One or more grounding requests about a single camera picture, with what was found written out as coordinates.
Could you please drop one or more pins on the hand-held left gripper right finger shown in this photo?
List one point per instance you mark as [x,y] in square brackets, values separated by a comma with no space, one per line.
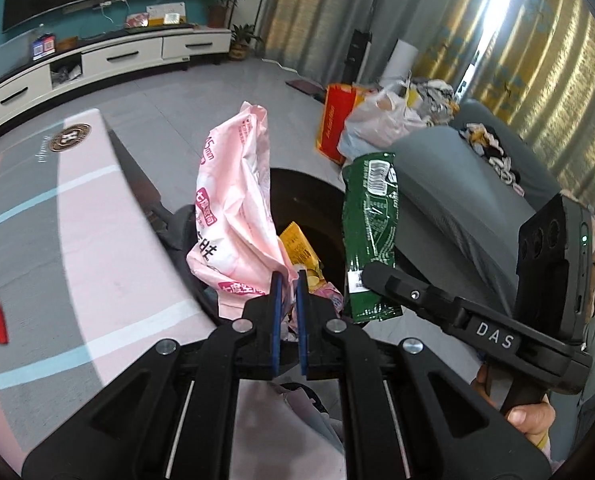
[302,325]

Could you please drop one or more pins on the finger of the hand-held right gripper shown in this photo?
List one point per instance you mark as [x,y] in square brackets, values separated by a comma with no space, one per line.
[402,290]

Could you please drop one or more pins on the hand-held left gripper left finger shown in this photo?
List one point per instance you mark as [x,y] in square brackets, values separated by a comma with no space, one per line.
[276,325]

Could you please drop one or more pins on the gold foil snack bag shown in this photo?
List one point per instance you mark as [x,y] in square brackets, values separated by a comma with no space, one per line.
[297,250]

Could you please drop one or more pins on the green snack packet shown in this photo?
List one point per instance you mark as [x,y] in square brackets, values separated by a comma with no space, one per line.
[372,220]

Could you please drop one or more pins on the black round trash bin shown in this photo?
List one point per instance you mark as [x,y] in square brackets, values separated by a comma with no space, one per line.
[307,200]

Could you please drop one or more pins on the pink printed plastic bag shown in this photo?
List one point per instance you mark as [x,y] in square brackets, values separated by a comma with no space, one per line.
[232,195]

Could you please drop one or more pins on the person's right hand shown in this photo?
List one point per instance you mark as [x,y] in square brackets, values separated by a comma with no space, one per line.
[527,415]

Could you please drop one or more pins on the person's pink pajama leg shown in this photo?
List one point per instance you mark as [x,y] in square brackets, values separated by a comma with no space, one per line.
[277,440]

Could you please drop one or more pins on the grey sofa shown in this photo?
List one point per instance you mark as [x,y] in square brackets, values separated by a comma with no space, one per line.
[452,185]

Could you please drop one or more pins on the patterned clothes on sofa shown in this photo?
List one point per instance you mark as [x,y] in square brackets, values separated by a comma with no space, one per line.
[492,155]

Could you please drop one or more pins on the large white shopping bag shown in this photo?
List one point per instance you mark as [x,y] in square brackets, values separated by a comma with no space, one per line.
[377,120]

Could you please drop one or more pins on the orange paper bag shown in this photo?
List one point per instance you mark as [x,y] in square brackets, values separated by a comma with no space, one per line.
[335,125]

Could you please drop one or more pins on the dark floor mat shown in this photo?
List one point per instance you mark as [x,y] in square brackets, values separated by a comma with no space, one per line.
[305,91]

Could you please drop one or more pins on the black stick vacuum cleaner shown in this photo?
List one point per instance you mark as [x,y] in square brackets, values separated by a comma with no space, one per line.
[360,45]

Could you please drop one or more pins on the beige patterned curtain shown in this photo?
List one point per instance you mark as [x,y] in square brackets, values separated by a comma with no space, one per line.
[477,20]

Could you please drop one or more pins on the small potted plant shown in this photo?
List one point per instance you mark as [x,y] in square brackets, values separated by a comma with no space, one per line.
[245,42]

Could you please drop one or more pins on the white television cabinet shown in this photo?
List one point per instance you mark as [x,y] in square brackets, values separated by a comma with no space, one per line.
[107,60]

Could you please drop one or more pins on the tall potted plant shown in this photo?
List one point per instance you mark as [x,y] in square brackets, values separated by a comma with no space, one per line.
[223,7]

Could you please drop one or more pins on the white and yellow desk calendar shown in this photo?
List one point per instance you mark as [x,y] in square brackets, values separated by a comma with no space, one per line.
[166,13]

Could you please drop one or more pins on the small brown box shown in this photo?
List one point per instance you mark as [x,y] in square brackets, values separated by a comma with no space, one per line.
[67,44]

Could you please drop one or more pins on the blue and red box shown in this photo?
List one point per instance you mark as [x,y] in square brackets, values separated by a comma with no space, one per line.
[43,46]

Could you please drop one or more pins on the white power strip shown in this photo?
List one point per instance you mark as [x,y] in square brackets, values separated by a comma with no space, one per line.
[111,1]

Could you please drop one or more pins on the grey storage box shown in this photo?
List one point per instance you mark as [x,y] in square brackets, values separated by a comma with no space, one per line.
[2,60]

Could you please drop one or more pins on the photo frame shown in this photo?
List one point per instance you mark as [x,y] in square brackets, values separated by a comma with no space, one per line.
[137,20]

